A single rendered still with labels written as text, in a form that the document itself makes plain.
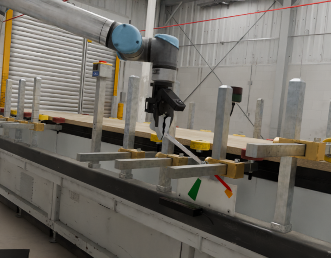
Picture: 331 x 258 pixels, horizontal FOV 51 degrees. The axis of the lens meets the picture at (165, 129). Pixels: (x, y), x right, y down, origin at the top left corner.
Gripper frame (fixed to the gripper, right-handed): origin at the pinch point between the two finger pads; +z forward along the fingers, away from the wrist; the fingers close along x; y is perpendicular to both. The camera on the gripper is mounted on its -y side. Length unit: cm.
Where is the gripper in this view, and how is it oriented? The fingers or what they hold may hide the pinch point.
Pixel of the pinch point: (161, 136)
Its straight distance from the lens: 127.8
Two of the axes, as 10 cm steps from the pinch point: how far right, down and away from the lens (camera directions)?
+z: -0.9, 9.9, 0.5
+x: -7.2, -0.3, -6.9
